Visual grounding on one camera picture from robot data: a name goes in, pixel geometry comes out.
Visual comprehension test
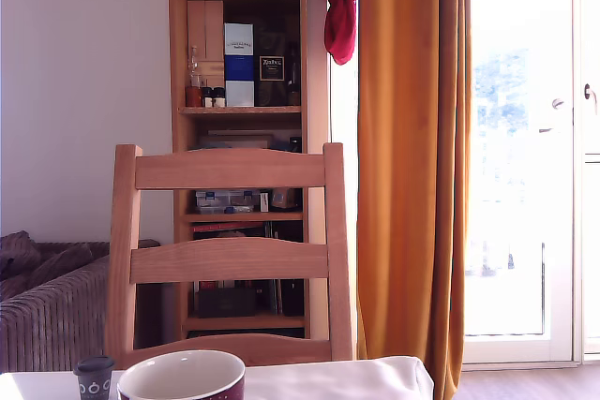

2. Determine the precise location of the grey corduroy sofa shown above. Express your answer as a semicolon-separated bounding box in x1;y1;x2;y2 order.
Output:
0;230;161;373

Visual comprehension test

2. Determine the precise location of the light wooden box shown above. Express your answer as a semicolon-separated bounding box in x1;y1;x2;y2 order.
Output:
187;0;225;88

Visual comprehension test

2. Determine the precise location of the wooden chair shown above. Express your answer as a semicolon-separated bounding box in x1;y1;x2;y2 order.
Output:
103;141;355;371

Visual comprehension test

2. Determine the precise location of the silver door handle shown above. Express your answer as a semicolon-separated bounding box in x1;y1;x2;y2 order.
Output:
538;97;566;134

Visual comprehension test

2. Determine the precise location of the dark door handle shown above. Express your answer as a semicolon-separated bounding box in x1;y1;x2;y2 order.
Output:
583;83;599;115

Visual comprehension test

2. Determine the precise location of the clear glass bottle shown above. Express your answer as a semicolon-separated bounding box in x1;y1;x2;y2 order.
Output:
188;46;203;90

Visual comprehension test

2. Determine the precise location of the clear plastic storage box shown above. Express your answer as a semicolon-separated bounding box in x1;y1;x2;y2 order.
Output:
195;189;262;214

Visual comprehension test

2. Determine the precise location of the purple sofa cushion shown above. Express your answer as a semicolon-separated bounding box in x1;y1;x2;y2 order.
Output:
0;230;95;289

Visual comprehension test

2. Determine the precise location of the red knotted cloth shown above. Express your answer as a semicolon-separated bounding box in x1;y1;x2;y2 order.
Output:
317;0;360;67

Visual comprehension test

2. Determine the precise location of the red coffee cup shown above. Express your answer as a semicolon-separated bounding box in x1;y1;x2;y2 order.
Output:
116;349;247;400

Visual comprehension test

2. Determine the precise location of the white balcony door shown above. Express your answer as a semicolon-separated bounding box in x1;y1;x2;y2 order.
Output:
463;0;583;366

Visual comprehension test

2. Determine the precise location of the black storage box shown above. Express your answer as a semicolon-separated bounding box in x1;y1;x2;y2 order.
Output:
196;287;257;319

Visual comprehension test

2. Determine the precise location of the blue and white box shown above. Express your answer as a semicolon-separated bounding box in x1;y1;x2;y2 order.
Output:
223;22;256;109

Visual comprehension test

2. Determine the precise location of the black bottle box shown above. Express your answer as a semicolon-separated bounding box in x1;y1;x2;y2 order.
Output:
254;20;288;108

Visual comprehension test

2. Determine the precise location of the grey coffee capsule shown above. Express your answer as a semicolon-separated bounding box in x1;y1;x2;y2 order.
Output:
73;355;116;400

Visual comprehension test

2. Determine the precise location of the tall dark bottle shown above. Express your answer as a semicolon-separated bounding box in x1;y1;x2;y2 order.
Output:
286;41;301;107

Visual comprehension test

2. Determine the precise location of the orange curtain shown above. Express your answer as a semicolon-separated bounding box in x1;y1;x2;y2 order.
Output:
356;0;473;400

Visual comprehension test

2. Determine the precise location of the brown packet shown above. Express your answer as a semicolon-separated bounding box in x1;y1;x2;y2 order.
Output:
270;187;301;212

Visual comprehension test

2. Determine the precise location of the white tablecloth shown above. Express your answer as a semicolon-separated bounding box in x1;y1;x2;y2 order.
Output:
243;355;435;400

